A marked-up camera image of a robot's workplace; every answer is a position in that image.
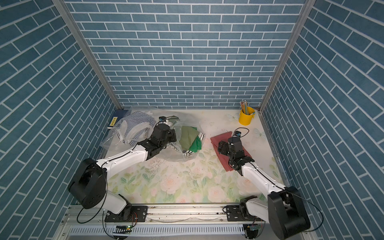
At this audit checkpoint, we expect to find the olive green garment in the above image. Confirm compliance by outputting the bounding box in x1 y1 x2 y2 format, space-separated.
179 126 200 151

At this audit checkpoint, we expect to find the dark blue book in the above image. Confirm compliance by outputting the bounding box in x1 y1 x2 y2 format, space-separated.
107 110 129 129

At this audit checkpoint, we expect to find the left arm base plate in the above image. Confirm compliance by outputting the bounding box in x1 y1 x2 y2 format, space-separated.
105 206 148 224

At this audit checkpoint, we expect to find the clear bag with striped clothes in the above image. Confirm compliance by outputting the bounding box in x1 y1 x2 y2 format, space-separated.
100 108 157 152

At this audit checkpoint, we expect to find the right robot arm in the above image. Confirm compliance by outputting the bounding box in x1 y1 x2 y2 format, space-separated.
218 136 311 240

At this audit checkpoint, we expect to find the bright green garment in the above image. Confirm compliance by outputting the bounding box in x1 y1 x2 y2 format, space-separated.
189 137 202 153

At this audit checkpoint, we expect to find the aluminium rail frame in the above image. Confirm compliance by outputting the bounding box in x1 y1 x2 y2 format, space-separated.
54 204 281 240

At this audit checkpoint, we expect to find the coloured pencils bundle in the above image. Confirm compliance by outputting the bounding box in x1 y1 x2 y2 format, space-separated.
240 100 249 115

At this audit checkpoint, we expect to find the striped black white garment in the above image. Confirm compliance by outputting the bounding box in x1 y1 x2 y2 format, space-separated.
183 133 205 157

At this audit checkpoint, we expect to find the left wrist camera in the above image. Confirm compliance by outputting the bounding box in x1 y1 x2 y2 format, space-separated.
158 116 173 127

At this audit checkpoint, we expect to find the yellow pencil cup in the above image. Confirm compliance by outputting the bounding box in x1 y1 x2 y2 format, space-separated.
239 107 256 126

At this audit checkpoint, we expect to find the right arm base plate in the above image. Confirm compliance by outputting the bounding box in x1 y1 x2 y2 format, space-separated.
222 205 263 222

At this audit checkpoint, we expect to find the clear vacuum bag with valve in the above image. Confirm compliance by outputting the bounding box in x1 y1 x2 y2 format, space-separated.
154 110 206 162

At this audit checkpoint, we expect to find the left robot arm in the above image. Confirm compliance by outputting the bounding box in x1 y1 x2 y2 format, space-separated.
68 124 177 215

